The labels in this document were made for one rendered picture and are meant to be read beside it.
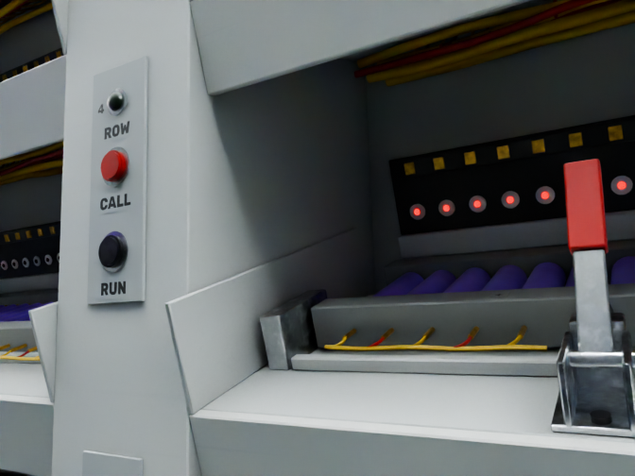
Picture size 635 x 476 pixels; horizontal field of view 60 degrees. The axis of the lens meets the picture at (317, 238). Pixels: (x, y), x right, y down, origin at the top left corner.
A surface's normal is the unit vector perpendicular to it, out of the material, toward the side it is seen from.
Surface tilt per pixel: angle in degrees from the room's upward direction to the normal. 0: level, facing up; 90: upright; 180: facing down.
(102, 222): 90
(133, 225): 90
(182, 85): 90
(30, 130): 107
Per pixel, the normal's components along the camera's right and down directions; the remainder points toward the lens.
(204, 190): 0.86, -0.10
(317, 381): -0.18, -0.98
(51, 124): -0.48, 0.18
